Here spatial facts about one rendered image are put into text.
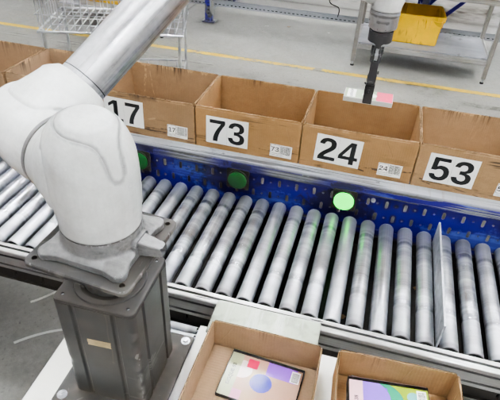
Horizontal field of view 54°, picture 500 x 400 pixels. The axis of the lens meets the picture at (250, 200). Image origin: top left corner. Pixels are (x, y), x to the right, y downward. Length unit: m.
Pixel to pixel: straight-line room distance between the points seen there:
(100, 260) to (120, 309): 0.13
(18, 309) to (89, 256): 1.67
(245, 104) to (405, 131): 0.65
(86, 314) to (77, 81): 0.46
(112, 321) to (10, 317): 1.56
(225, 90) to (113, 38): 1.07
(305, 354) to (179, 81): 1.28
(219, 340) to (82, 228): 0.58
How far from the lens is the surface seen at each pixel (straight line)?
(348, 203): 1.76
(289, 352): 1.30
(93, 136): 0.83
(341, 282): 1.56
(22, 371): 2.37
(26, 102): 1.01
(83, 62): 1.05
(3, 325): 2.56
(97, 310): 1.04
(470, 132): 2.04
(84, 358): 1.21
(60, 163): 0.84
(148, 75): 2.19
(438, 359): 1.46
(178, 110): 1.84
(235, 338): 1.31
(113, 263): 0.94
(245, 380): 1.28
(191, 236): 1.67
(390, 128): 2.02
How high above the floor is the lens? 1.84
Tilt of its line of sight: 37 degrees down
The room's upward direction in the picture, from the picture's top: 3 degrees clockwise
